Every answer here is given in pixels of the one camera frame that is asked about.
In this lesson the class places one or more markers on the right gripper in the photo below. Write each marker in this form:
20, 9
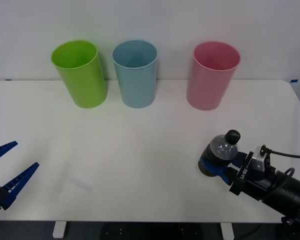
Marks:
247, 181

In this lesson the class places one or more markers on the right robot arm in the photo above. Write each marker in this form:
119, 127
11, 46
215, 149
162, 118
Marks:
298, 193

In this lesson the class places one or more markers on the pink plastic bin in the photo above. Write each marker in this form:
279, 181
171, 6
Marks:
207, 87

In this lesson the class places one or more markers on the dark plastic bottle black cap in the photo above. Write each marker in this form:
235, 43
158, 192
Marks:
221, 150

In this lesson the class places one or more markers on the pale blue plastic bin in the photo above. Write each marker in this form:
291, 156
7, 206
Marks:
137, 85

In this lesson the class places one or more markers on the green plastic bin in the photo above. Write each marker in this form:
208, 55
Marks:
80, 82

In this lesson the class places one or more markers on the white table leg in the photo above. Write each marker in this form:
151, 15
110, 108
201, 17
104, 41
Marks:
59, 229
227, 231

